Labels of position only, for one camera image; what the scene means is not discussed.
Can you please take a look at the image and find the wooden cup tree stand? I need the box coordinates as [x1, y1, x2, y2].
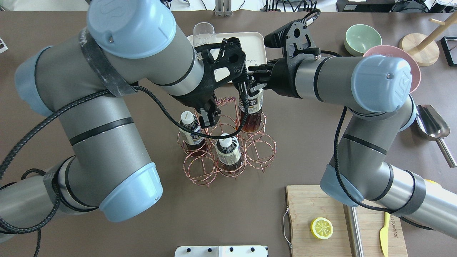
[399, 12, 457, 66]

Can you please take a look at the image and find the pink bowl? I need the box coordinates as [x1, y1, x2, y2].
[363, 45, 421, 93]

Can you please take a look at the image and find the half lemon slice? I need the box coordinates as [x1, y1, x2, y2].
[310, 217, 333, 240]

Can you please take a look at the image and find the steel ice scoop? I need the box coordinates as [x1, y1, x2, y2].
[416, 104, 456, 168]

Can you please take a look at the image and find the yellow lemon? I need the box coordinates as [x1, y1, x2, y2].
[424, 179, 441, 186]

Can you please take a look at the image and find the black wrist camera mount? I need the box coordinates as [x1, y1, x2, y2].
[195, 37, 249, 94]
[264, 9, 321, 64]

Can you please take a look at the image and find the steel muddler black tip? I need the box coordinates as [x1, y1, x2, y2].
[343, 205, 365, 257]

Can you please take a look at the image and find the bamboo cutting board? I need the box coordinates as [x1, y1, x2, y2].
[282, 184, 408, 257]

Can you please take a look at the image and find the copper wire bottle basket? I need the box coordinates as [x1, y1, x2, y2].
[177, 93, 276, 186]

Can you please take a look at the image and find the cream rabbit tray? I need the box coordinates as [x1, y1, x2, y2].
[184, 31, 267, 85]

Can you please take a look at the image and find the tea bottle white cap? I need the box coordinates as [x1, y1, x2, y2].
[180, 111, 208, 150]
[216, 136, 243, 171]
[242, 89, 264, 133]

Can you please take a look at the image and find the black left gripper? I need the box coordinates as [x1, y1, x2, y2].
[173, 73, 221, 129]

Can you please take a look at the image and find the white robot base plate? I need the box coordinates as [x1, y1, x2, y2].
[174, 245, 269, 257]

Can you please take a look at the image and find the clear wine glass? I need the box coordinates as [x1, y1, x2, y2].
[192, 22, 217, 47]

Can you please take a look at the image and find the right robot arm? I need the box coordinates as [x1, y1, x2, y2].
[248, 54, 456, 238]

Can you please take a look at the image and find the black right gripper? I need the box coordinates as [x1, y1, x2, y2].
[247, 57, 302, 98]

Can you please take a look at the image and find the green ceramic bowl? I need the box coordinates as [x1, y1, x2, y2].
[344, 24, 382, 56]

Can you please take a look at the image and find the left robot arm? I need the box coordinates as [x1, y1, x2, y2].
[1, 0, 217, 242]

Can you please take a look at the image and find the yellow plastic knife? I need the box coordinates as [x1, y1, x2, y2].
[379, 212, 391, 257]

